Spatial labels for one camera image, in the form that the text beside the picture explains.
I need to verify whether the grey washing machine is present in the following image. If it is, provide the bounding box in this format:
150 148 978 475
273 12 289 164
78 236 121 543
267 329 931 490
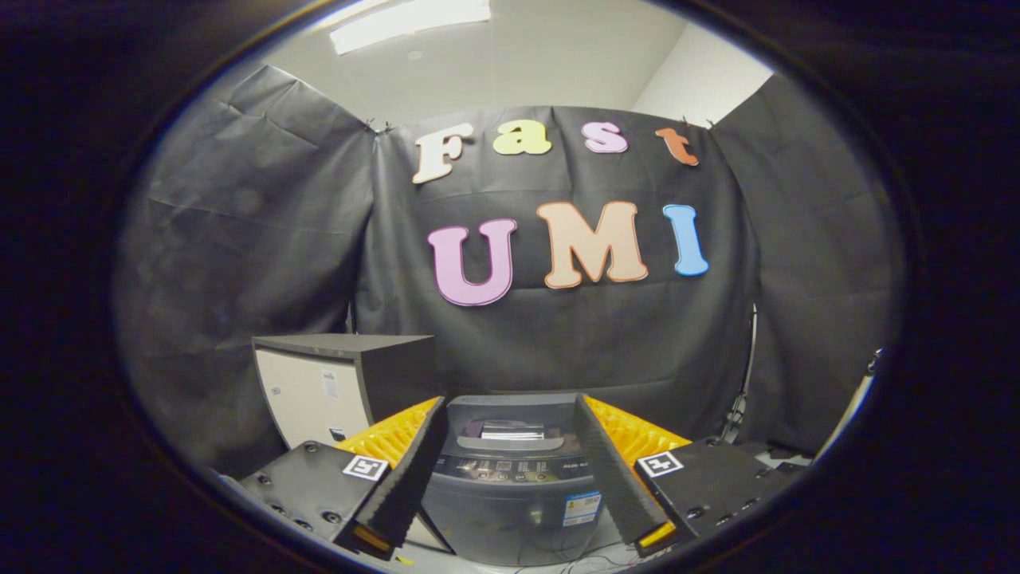
418 393 630 567

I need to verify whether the grey cabinet with beige door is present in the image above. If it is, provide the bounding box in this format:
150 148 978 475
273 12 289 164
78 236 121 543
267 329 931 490
252 333 455 555

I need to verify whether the black cable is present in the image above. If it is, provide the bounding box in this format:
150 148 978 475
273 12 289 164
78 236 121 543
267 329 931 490
717 307 758 443

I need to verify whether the black backdrop cloth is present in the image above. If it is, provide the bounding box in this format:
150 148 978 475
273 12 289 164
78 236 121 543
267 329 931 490
116 64 905 479

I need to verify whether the white pole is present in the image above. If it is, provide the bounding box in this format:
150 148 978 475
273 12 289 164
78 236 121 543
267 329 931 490
817 347 885 459

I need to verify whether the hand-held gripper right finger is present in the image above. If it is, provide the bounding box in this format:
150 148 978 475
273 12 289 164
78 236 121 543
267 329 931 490
572 395 798 559

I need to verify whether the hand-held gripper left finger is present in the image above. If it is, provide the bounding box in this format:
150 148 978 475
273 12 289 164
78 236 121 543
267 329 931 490
219 396 449 563

